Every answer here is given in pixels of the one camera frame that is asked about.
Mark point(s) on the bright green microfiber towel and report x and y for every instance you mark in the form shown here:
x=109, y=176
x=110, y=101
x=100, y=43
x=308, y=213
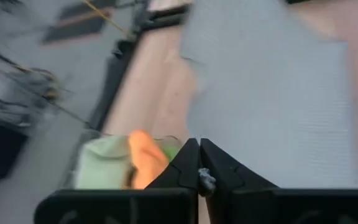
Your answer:
x=171, y=151

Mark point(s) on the orange microfiber towel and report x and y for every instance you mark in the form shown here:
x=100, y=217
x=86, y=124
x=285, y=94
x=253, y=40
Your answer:
x=146, y=158

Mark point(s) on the black aluminium table frame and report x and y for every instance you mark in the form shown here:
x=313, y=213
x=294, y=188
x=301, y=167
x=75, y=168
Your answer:
x=113, y=81

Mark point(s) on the black hazard-striped floor mat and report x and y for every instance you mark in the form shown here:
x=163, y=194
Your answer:
x=76, y=25

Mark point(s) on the clear plastic bin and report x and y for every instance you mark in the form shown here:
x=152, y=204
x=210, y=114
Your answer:
x=82, y=140

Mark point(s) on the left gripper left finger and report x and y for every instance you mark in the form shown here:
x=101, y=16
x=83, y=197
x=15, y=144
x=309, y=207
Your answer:
x=179, y=171

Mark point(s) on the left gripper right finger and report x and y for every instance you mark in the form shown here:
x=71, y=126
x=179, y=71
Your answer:
x=228, y=174

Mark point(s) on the grey microfiber towel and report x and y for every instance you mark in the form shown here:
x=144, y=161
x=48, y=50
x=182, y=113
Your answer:
x=266, y=93

